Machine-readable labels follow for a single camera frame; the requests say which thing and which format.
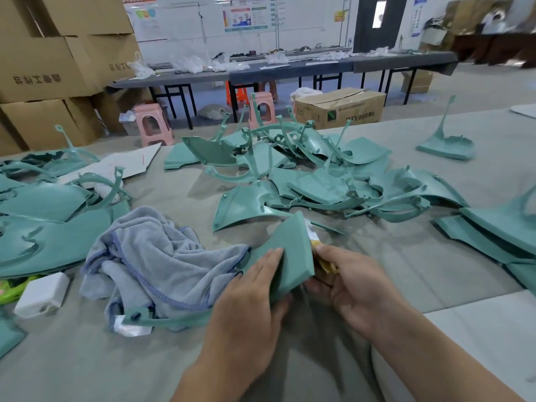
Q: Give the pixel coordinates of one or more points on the person's left hand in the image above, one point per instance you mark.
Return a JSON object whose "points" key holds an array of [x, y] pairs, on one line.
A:
{"points": [[239, 326]]}

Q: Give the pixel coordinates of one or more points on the person's right hand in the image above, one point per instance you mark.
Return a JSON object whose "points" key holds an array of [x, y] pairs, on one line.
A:
{"points": [[356, 284]]}

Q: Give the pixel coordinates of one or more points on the single green plastic part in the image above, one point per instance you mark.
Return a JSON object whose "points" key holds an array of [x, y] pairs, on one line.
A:
{"points": [[289, 255]]}

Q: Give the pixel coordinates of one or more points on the grey-blue wiping cloth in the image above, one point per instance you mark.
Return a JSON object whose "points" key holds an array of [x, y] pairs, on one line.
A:
{"points": [[155, 263]]}

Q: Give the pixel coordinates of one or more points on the brown cardboard box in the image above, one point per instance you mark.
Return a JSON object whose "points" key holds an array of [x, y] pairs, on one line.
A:
{"points": [[339, 109]]}

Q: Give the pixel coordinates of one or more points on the pile of green plastic parts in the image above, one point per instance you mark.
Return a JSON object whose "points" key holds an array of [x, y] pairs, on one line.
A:
{"points": [[59, 222]]}

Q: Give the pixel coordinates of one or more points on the stack of brown cardboard boxes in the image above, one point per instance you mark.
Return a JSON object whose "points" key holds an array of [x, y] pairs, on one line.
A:
{"points": [[59, 67]]}

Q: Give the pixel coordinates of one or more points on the person's right forearm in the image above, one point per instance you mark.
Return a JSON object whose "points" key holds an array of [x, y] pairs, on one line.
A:
{"points": [[452, 356]]}

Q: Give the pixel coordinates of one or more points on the white foam sheet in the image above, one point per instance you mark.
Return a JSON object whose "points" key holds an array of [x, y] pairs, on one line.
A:
{"points": [[477, 339]]}

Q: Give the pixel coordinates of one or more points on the white power adapter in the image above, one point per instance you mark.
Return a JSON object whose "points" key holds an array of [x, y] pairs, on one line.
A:
{"points": [[42, 294]]}

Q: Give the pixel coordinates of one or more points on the pink plastic stool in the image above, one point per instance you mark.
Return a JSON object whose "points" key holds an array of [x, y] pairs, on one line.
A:
{"points": [[261, 109], [153, 123]]}

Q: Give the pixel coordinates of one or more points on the white paper sheet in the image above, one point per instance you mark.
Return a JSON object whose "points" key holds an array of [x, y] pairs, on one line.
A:
{"points": [[113, 167]]}

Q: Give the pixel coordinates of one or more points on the long grey work table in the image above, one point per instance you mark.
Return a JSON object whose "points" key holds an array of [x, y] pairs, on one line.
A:
{"points": [[293, 69]]}

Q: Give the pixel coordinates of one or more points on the orange object under table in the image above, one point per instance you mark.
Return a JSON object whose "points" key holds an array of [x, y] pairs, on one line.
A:
{"points": [[237, 94]]}

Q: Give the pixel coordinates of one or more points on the green and yellow gadget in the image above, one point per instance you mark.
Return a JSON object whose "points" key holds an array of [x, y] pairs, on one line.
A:
{"points": [[13, 290]]}

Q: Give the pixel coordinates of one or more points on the dark door with window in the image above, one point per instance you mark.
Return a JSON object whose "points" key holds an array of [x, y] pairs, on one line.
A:
{"points": [[379, 21]]}

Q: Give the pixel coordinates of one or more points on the heap of clear plastic bags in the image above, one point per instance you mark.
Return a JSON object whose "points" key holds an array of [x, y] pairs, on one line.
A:
{"points": [[180, 64]]}

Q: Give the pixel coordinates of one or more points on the colourful wall poster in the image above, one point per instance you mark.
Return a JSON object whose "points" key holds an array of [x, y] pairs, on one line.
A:
{"points": [[247, 16]]}

